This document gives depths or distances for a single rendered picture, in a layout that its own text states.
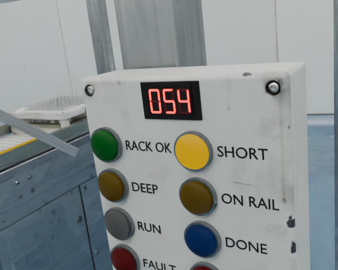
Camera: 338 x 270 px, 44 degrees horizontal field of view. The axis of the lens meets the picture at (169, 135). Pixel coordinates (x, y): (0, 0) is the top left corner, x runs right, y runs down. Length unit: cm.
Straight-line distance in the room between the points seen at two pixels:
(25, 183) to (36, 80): 424
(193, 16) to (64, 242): 106
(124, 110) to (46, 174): 88
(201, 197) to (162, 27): 15
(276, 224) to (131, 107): 14
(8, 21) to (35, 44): 43
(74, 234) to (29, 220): 19
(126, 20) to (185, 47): 6
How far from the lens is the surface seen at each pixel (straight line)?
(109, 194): 36
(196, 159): 30
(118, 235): 37
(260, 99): 28
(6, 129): 144
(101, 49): 184
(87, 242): 145
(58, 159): 123
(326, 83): 413
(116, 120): 34
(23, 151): 114
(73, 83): 504
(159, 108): 31
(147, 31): 38
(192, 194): 31
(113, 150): 34
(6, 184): 112
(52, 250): 134
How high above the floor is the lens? 114
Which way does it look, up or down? 16 degrees down
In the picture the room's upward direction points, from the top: 7 degrees counter-clockwise
